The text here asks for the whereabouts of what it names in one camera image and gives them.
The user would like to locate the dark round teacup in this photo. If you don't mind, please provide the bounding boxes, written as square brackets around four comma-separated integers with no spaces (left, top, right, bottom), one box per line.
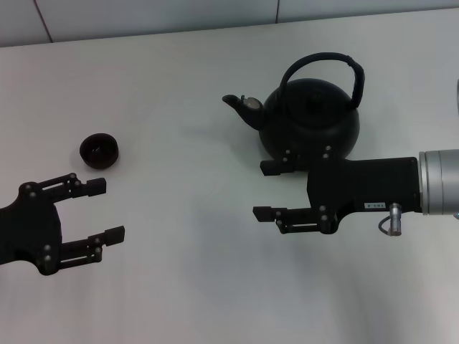
[79,133,120,168]

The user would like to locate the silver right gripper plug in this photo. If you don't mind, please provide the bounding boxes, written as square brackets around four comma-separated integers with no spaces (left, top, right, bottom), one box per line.
[389,202,404,237]

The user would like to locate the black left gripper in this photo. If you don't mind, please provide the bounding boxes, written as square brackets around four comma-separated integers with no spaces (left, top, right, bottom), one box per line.
[0,173,126,277]

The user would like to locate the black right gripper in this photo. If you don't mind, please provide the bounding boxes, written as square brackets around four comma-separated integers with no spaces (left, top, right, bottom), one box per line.
[252,145,422,236]

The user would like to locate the black round teapot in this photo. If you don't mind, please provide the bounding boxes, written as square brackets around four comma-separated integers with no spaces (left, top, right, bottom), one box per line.
[221,52,366,161]

